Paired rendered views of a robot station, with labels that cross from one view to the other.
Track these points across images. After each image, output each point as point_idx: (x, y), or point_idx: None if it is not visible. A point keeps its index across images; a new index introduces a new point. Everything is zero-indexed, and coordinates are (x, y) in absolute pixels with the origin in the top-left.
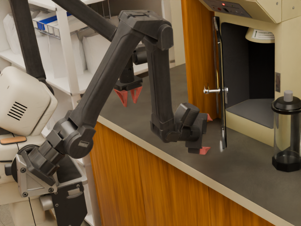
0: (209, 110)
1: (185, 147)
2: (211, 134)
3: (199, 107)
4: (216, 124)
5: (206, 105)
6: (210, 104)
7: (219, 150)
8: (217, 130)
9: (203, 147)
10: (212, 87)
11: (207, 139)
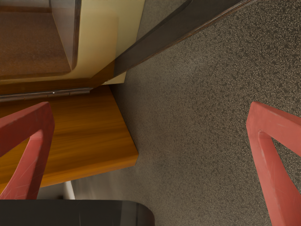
0: (91, 113)
1: (224, 215)
2: (156, 103)
3: (76, 146)
4: (126, 92)
5: (73, 124)
6: (72, 112)
7: (234, 57)
8: (142, 86)
9: (272, 165)
10: (16, 110)
11: (174, 117)
